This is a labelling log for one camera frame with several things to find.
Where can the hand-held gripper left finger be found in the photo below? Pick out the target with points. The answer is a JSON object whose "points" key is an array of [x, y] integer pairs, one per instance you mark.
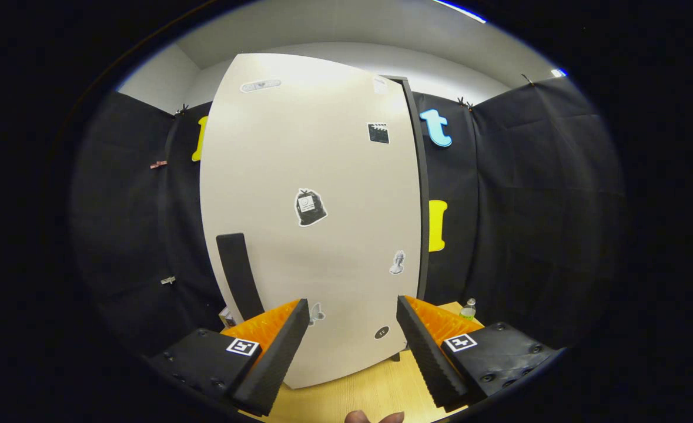
{"points": [[277, 359]]}

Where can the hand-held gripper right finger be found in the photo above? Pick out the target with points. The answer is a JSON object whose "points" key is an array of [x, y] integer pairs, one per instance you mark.
{"points": [[425, 359]]}

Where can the dark grey shoe cabinet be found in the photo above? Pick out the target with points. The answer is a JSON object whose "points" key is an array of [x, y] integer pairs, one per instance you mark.
{"points": [[425, 205]]}

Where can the beige shoe cabinet door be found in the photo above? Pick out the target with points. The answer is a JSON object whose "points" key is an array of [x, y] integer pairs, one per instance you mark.
{"points": [[322, 147]]}

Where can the row of books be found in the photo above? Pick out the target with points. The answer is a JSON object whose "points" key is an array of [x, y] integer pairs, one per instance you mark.
{"points": [[227, 318]]}

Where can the green drink bottle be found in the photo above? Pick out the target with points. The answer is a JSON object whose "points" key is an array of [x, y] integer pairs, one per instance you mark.
{"points": [[468, 311]]}

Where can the black backdrop cloth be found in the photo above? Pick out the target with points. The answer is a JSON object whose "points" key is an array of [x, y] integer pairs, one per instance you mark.
{"points": [[528, 235]]}

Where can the pink cloth clip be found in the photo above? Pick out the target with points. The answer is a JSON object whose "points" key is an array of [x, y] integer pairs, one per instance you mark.
{"points": [[158, 164]]}

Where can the black cloth clip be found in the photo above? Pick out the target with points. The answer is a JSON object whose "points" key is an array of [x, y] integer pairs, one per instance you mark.
{"points": [[526, 79], [181, 109], [465, 103]]}

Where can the small ceiling light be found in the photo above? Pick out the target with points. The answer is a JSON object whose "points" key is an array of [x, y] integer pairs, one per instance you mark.
{"points": [[558, 73]]}

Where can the long ceiling light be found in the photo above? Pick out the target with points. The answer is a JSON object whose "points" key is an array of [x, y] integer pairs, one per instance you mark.
{"points": [[459, 10]]}

